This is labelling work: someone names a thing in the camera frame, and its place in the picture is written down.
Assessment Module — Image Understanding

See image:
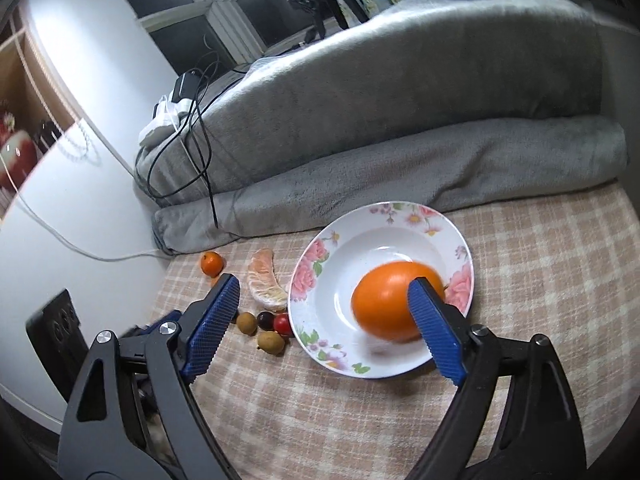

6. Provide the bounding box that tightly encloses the floral white plate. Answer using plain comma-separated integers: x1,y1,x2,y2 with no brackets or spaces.
287,201,474,380

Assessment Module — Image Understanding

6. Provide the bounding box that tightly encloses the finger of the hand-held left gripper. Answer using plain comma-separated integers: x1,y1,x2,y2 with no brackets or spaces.
134,310,183,336

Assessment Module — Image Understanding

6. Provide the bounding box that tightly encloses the white cable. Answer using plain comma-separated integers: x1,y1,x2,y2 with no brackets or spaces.
0,152,163,262

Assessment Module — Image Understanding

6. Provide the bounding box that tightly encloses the black power adapter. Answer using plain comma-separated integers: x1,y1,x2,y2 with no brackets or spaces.
172,72,203,103

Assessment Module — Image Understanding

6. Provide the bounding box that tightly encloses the large orange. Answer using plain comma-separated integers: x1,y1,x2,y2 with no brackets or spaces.
351,261,446,343

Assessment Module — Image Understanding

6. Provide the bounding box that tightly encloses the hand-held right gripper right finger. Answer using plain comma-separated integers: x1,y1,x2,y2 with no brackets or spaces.
407,276,588,480

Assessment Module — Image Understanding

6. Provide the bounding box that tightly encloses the peeled pomelo segment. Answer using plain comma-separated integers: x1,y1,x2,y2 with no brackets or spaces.
247,248,290,312

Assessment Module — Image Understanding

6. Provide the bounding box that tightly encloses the dark small jar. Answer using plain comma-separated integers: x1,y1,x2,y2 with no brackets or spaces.
35,120,63,153

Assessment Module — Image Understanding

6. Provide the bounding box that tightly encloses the white window frame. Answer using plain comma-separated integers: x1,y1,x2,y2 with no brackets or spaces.
102,0,351,68

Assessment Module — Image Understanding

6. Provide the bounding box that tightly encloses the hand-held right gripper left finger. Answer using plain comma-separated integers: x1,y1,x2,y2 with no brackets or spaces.
57,272,242,480

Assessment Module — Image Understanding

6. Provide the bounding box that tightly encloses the black cable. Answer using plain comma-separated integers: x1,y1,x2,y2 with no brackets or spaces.
145,35,251,228

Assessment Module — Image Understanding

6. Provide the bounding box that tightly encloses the beige checked bed sheet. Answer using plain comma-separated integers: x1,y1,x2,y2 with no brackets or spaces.
145,180,640,480

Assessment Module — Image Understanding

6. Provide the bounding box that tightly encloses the wooden shelf cabinet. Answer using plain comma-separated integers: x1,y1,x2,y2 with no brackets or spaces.
0,7,78,211

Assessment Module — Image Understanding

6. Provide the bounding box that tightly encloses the grey fleece blanket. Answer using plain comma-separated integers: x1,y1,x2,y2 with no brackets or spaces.
132,0,629,256

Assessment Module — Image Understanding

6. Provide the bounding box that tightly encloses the white power strip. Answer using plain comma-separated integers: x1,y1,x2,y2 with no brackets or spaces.
139,95,201,148

